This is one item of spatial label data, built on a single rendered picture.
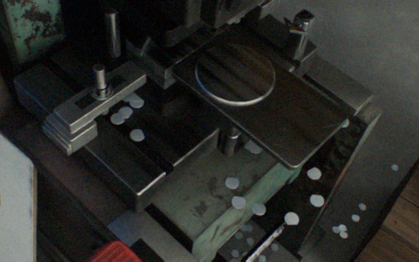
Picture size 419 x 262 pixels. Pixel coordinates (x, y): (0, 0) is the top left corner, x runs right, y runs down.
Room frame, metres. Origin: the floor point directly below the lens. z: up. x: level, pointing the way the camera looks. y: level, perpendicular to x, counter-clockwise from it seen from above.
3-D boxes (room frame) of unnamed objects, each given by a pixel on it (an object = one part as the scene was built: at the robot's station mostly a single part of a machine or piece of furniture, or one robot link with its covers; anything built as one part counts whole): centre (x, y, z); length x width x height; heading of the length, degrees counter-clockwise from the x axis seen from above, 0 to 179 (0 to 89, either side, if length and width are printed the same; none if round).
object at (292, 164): (0.54, -0.06, 0.72); 0.25 x 0.14 x 0.14; 55
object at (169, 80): (0.64, 0.08, 0.76); 0.15 x 0.09 x 0.05; 145
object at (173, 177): (0.64, 0.09, 0.68); 0.45 x 0.30 x 0.06; 145
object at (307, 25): (0.71, -0.12, 0.75); 0.03 x 0.03 x 0.10; 55
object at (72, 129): (0.50, 0.18, 0.76); 0.17 x 0.06 x 0.10; 145
